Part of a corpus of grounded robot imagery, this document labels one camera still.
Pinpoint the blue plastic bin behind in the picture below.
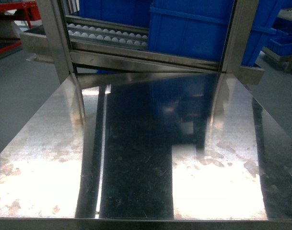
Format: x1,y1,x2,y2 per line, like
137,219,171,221
79,0,152,28

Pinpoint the large blue plastic bin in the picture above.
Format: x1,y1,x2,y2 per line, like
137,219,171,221
148,0,284,66

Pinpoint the steel upright post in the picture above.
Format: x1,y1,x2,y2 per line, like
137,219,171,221
220,0,259,75

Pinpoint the steel roller rack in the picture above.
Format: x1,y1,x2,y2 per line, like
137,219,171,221
20,14,266,86

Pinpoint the red metal frame table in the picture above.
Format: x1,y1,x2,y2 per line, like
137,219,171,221
0,0,41,59

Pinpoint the steel shelf with blue bins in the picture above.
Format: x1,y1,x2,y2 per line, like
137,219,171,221
262,0,292,73

